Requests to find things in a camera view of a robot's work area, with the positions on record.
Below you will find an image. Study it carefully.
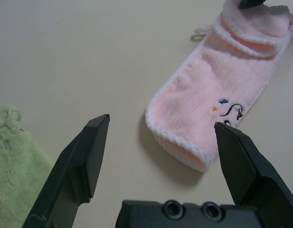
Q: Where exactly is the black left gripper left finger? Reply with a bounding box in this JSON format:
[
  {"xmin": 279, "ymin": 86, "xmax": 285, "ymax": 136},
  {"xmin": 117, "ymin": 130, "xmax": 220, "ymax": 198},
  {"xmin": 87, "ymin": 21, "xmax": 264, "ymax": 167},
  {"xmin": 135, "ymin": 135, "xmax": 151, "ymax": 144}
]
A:
[{"xmin": 21, "ymin": 114, "xmax": 111, "ymax": 228}]

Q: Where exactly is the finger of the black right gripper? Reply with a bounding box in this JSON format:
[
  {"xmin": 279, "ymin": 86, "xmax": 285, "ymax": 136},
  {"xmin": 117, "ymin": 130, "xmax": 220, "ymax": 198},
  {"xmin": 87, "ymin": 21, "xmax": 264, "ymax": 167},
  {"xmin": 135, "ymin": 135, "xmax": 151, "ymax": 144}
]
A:
[{"xmin": 239, "ymin": 0, "xmax": 267, "ymax": 10}]

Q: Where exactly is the green towel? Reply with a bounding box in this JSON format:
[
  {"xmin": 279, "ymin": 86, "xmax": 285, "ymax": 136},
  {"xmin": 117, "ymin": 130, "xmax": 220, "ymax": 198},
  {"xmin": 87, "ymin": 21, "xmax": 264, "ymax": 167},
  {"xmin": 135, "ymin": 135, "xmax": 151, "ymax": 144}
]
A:
[{"xmin": 0, "ymin": 103, "xmax": 56, "ymax": 228}]

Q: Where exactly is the pink towel with white trim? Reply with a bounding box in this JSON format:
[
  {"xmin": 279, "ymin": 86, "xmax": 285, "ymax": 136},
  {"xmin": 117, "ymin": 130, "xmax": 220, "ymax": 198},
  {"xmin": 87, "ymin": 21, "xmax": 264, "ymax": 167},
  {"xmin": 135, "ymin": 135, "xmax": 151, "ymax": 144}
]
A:
[{"xmin": 145, "ymin": 0, "xmax": 293, "ymax": 173}]

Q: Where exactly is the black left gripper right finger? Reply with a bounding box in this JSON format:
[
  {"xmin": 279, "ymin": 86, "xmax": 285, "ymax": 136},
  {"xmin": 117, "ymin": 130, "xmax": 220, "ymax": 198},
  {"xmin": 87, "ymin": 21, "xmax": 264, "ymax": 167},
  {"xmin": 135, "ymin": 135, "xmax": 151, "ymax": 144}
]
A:
[{"xmin": 213, "ymin": 121, "xmax": 293, "ymax": 228}]

